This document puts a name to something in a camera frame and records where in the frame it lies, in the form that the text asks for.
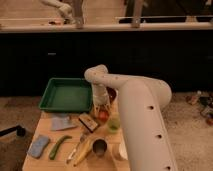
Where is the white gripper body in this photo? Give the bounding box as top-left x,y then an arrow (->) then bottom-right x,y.
92,84 -> 109,105

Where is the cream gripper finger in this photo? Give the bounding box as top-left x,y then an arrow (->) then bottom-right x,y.
106,104 -> 111,120
93,105 -> 100,118

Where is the red apple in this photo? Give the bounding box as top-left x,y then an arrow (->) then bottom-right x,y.
98,110 -> 109,122

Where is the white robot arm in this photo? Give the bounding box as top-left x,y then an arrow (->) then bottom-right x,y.
84,65 -> 178,171

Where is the green plastic tray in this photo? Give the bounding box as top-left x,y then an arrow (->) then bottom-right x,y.
39,78 -> 92,113

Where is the dark brown bowl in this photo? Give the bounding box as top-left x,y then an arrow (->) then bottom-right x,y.
107,88 -> 117,102

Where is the brown brush block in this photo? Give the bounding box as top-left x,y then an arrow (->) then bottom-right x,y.
79,114 -> 99,132

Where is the grey folded cloth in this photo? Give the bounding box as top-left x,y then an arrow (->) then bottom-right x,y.
51,114 -> 77,131

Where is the metal cup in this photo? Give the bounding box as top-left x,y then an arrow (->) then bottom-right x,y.
92,139 -> 107,157

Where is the white cup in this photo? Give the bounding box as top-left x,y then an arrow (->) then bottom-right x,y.
119,140 -> 128,160

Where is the metal fork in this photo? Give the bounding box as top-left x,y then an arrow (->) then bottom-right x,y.
66,134 -> 86,164

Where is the green cucumber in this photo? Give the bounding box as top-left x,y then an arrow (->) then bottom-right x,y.
48,135 -> 72,160

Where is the blue sponge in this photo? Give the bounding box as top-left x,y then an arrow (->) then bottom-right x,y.
27,135 -> 50,158

